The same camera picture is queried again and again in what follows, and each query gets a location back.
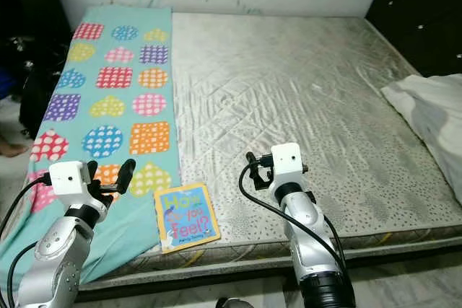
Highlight blue plastic container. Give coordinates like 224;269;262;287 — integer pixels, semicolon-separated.
0;70;21;100

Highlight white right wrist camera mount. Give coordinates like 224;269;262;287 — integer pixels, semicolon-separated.
271;142;304;185

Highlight grey bed frame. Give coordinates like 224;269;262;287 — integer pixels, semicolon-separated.
76;239;462;291

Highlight black bulky bag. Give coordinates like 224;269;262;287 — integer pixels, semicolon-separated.
14;34;62;139

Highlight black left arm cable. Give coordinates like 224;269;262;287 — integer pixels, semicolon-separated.
6;245;38;308
0;175;53;308

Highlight colourful children's picture book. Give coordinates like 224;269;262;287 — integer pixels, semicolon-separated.
153;182;222;254

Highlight beige quilted mattress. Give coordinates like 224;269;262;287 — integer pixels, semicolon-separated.
36;12;462;280

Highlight white pillow with small print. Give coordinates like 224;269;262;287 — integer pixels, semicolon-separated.
381;74;462;204

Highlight black tufted headboard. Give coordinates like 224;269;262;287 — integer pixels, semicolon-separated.
365;0;462;78

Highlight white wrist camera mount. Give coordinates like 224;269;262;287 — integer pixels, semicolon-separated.
271;142;304;185
49;162;91;204

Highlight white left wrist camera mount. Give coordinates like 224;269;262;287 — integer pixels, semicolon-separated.
49;162;91;204

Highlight person in grey shorts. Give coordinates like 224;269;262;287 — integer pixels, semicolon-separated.
0;138;31;159

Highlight teal blanket with colourful shapes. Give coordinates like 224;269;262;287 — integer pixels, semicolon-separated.
0;5;174;294

